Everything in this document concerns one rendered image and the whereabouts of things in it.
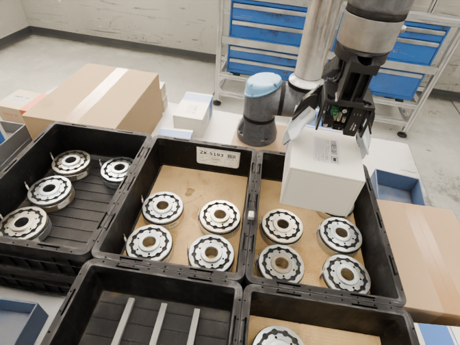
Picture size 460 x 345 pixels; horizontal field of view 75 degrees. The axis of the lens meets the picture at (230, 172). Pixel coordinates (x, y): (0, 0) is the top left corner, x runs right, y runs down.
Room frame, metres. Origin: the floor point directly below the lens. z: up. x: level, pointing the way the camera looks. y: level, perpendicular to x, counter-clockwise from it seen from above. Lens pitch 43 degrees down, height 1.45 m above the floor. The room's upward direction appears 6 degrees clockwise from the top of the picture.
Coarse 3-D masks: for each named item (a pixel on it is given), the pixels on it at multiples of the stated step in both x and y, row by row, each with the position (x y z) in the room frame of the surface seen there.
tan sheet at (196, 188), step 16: (160, 176) 0.62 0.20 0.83; (176, 176) 0.63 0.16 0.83; (192, 176) 0.63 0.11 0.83; (208, 176) 0.64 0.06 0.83; (224, 176) 0.65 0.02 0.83; (240, 176) 0.65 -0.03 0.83; (176, 192) 0.56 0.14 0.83; (192, 192) 0.57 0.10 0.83; (208, 192) 0.57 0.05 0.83; (224, 192) 0.58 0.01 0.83; (240, 192) 0.58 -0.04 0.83; (192, 208) 0.51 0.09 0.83; (240, 208) 0.53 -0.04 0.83; (144, 224) 0.45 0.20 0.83; (192, 224) 0.46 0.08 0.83; (240, 224) 0.47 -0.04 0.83; (176, 240) 0.41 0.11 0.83; (192, 240) 0.41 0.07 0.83; (176, 256) 0.37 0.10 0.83; (208, 256) 0.37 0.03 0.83
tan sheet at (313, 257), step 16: (272, 192) 0.60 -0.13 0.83; (272, 208) 0.54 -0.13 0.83; (288, 208) 0.54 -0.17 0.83; (304, 208) 0.55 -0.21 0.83; (304, 224) 0.49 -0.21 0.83; (256, 240) 0.43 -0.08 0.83; (304, 240) 0.44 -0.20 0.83; (256, 256) 0.39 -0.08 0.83; (304, 256) 0.40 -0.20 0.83; (320, 256) 0.40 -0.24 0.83; (256, 272) 0.34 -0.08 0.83; (304, 272) 0.36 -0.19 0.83
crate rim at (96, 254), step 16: (208, 144) 0.66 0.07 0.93; (224, 144) 0.67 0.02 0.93; (144, 160) 0.57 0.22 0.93; (256, 160) 0.61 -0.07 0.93; (128, 192) 0.46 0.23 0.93; (112, 224) 0.37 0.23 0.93; (96, 256) 0.29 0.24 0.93; (112, 256) 0.29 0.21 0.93; (128, 256) 0.30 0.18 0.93; (240, 256) 0.32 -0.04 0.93; (192, 272) 0.28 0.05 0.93; (208, 272) 0.28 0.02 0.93; (224, 272) 0.28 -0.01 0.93; (240, 272) 0.29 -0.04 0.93
